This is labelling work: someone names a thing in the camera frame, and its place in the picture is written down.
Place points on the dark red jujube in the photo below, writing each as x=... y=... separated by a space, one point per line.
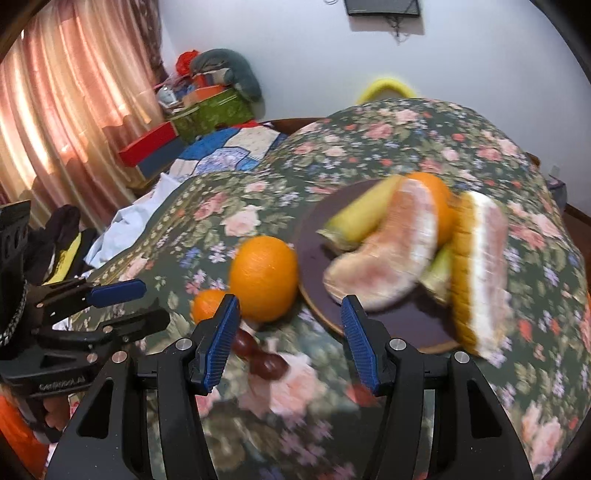
x=244 y=345
x=268 y=366

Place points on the purple round plate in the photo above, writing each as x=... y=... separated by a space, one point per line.
x=417 y=318

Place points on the small mandarin front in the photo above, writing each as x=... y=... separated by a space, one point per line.
x=205 y=304

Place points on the grey plush toy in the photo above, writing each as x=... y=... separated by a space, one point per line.
x=231 y=68

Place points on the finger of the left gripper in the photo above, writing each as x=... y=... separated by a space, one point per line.
x=116 y=293
x=136 y=326

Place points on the pomelo wedge with rind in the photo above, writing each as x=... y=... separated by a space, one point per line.
x=479 y=274

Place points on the plain large orange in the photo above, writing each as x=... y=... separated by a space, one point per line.
x=264 y=277

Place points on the peeled pomelo segment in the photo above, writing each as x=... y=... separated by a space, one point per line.
x=389 y=263

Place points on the patchwork blue blanket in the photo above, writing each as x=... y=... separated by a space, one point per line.
x=237 y=148

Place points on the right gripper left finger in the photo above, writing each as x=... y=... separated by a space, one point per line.
x=108 y=435

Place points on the large orange with sticker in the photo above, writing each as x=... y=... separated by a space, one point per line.
x=444 y=201

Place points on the yellow banana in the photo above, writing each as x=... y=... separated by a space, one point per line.
x=352 y=213
x=436 y=280

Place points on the pink striped curtain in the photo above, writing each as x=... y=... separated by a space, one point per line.
x=77 y=86

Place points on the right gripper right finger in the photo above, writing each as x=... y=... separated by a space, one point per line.
x=473 y=437

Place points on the person's left hand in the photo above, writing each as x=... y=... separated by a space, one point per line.
x=58 y=412

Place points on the green storage box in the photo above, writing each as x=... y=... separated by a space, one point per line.
x=223 y=110

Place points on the white cloth on bed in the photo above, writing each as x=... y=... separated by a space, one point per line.
x=129 y=223

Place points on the red gift box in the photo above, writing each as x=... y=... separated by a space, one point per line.
x=147 y=144

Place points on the small black wall monitor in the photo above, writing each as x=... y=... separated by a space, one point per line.
x=410 y=8

